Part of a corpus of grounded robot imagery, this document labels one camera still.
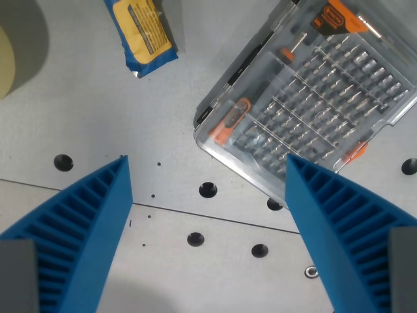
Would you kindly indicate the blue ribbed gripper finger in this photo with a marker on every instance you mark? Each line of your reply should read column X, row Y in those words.
column 97, row 228
column 325, row 225

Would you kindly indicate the blue and yellow snack bag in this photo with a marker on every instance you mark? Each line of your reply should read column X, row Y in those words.
column 144, row 32

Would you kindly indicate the orange case latch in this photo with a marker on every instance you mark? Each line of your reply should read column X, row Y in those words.
column 356, row 152

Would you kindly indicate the clear screwdriver bit set case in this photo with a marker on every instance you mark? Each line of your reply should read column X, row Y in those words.
column 309, row 94

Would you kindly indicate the beige tape roll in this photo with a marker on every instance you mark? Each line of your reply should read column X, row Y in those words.
column 7, row 62

